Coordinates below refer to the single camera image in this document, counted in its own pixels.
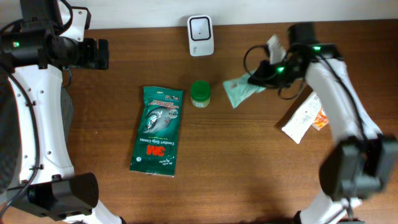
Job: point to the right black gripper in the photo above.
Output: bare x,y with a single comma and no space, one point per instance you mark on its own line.
263,76

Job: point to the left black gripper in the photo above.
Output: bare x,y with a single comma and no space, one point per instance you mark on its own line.
90,46

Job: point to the white tube gold cap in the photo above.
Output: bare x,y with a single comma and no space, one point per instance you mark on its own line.
303,118

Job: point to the light green wipes packet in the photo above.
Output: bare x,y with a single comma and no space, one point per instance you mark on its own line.
239,89

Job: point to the orange Kleenex tissue pack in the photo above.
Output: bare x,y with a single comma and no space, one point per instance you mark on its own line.
321,120

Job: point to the green lid jar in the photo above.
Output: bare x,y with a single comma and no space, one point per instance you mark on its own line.
200,94

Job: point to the green 3M gloves package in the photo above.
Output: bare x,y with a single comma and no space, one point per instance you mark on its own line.
156,144

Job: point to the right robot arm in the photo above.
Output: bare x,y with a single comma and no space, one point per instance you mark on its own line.
362,159

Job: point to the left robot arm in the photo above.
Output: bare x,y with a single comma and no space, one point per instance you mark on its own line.
35,40

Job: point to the white barcode scanner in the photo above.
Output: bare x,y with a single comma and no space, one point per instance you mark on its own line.
200,35

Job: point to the grey plastic mesh basket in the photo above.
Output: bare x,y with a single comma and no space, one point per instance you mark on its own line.
36,114

